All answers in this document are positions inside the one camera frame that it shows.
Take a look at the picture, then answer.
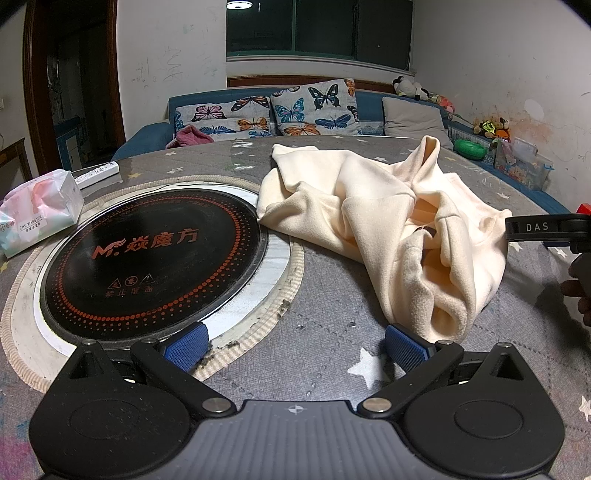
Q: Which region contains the wooden chair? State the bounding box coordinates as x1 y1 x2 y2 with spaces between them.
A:
0 137 33 182

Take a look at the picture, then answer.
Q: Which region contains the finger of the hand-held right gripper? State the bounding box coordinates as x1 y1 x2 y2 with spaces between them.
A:
505 213 591 254

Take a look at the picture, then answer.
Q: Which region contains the green bowl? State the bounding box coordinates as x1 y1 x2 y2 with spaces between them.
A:
455 138 488 160

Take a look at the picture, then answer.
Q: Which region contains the panda plush toy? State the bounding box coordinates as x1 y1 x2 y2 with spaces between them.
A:
392 76 437 102

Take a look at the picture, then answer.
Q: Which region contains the person's right hand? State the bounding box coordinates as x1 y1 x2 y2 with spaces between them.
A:
561 254 591 328

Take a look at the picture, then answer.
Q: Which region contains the clear plastic storage box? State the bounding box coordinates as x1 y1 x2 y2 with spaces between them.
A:
494 138 554 191

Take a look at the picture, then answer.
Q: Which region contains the dark wooden door frame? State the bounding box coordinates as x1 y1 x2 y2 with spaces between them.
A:
23 0 127 171

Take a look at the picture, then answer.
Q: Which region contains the pink cloth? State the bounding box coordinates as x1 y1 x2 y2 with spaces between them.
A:
178 126 215 148

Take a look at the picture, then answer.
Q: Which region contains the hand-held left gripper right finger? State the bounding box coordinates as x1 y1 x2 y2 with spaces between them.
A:
358 323 541 416

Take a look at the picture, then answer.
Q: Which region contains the butterfly pillow with blue butterflies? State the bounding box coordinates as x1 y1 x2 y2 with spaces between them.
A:
270 78 361 137

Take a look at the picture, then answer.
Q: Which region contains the butterfly pillow with pink butterflies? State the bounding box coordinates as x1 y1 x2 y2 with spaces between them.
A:
173 95 273 141

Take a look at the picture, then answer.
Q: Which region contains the blue corner sofa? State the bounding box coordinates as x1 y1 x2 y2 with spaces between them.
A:
113 83 575 215

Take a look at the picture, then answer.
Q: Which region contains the cream fleece garment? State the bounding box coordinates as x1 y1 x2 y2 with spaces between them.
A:
256 135 513 344

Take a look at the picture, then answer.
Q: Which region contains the dark window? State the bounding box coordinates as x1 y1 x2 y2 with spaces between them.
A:
226 0 414 61

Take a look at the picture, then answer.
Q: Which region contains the black round induction cooktop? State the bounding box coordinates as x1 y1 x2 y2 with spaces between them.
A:
33 184 295 356

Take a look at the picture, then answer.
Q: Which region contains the grey pillow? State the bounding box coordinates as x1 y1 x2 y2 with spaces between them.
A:
382 97 455 149

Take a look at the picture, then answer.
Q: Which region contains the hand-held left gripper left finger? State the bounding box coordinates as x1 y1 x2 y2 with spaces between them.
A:
51 322 236 418

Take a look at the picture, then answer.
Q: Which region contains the pink green tissue pack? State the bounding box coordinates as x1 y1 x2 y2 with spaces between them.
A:
0 169 85 259

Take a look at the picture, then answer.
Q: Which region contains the brown teddy plush toy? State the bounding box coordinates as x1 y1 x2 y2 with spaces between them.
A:
473 115 513 141

